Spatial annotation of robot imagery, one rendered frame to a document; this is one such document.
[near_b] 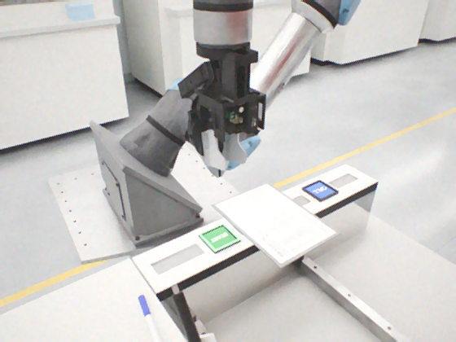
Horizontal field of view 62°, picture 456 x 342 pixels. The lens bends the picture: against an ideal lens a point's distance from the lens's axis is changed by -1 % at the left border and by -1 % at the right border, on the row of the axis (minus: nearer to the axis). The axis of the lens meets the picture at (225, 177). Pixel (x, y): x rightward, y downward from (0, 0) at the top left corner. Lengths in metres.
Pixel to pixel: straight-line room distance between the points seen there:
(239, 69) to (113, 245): 0.57
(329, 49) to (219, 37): 4.68
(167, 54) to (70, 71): 0.96
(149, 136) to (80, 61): 2.30
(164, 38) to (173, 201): 2.88
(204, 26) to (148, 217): 0.51
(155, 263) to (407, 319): 0.48
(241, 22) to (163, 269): 0.40
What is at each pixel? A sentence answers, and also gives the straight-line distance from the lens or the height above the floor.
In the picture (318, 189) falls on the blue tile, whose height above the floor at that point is 0.96.
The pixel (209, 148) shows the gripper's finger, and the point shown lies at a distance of 0.57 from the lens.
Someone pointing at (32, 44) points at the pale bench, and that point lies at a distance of 3.10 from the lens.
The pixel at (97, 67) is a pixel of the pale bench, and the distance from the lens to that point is 3.24.
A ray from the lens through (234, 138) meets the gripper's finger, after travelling 0.57.
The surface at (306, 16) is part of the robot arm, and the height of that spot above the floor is 1.28.
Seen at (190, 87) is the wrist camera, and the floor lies 1.23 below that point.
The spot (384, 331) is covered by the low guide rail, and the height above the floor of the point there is 0.85.
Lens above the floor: 1.43
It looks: 33 degrees down
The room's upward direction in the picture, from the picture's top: straight up
